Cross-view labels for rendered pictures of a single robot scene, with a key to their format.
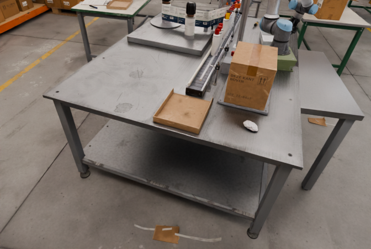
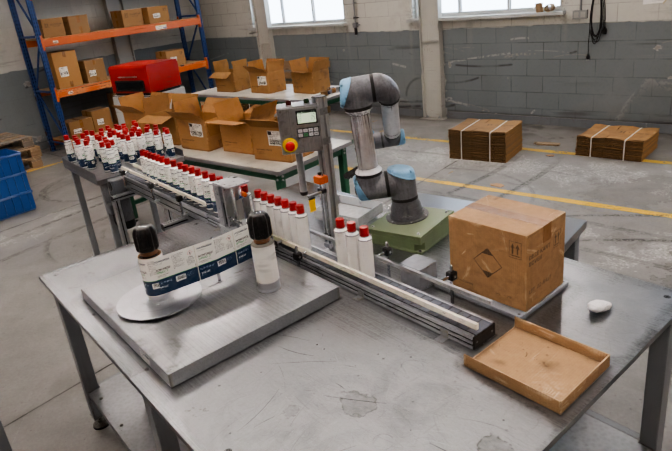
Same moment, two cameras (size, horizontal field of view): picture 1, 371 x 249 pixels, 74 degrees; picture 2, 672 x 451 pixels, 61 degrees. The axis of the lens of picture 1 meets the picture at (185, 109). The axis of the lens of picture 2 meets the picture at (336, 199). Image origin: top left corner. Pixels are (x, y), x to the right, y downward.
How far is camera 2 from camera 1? 1.60 m
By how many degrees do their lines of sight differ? 51
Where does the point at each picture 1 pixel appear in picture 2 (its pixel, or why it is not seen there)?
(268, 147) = (650, 308)
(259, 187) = (588, 416)
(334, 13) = not seen: hidden behind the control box
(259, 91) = (556, 257)
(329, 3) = not seen: hidden behind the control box
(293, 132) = (616, 278)
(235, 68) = (532, 243)
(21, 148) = not seen: outside the picture
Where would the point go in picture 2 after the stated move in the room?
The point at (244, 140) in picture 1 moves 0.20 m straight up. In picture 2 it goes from (631, 324) to (636, 266)
